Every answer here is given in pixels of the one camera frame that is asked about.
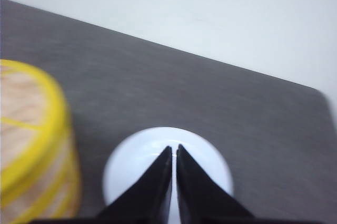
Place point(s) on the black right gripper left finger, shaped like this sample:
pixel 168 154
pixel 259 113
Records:
pixel 148 199

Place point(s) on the white plate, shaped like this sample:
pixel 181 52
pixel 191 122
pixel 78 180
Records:
pixel 132 157

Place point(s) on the yellow bamboo steamer lid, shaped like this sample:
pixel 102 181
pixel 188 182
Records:
pixel 34 116

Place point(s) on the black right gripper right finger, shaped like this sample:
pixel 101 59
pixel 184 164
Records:
pixel 201 200

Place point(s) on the bamboo steamer basket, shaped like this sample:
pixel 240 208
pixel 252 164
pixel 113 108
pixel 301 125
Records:
pixel 45 184

